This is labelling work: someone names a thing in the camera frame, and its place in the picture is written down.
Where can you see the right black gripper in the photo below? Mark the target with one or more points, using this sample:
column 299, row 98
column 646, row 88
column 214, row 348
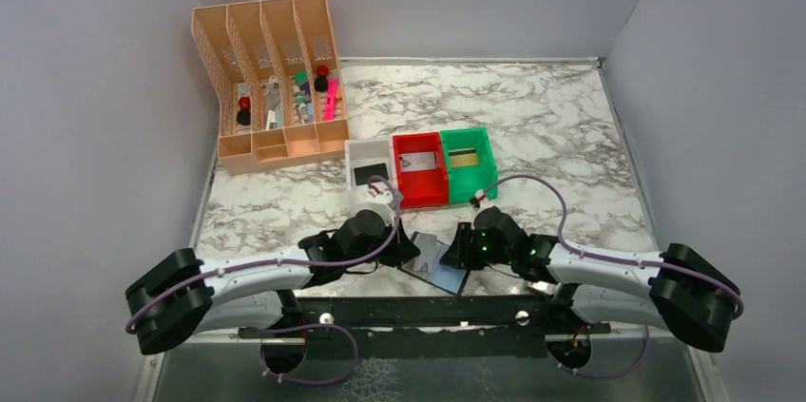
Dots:
column 458, row 252

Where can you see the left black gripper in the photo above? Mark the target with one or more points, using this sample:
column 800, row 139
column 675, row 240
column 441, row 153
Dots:
column 398, row 247

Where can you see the green plastic bin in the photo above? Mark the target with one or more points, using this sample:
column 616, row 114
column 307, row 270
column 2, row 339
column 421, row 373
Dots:
column 466, row 181

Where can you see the black leather card holder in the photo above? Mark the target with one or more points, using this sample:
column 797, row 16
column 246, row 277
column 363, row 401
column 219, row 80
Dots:
column 428, row 268

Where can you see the silver card tin box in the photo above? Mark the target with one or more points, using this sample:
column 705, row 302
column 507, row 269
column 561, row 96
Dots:
column 541, row 288

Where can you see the red plastic bin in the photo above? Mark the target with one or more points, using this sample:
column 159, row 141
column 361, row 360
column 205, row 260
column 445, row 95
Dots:
column 424, row 188

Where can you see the white plastic bin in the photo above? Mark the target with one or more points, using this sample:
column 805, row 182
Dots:
column 365, row 158

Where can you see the silver patterned credit card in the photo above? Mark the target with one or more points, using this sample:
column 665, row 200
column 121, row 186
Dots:
column 417, row 161

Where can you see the peach plastic desk organizer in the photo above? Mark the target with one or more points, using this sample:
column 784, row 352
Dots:
column 241, row 46

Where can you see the black credit card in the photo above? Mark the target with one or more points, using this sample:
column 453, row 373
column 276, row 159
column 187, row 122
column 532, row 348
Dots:
column 362, row 174

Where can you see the gold credit card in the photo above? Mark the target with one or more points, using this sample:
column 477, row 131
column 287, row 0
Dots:
column 464, row 157

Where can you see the pink highlighter pen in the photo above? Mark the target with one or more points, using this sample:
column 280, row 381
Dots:
column 332, row 100

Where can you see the red black stamp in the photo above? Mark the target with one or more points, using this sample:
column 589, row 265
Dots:
column 243, row 116
column 321, row 82

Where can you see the white stapler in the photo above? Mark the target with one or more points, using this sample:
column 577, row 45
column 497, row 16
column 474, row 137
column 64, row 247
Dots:
column 272, row 104

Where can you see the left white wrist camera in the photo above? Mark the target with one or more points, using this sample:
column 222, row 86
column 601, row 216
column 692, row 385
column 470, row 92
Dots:
column 383, row 204

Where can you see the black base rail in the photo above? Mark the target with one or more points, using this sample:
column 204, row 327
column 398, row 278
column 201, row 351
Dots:
column 334, row 328

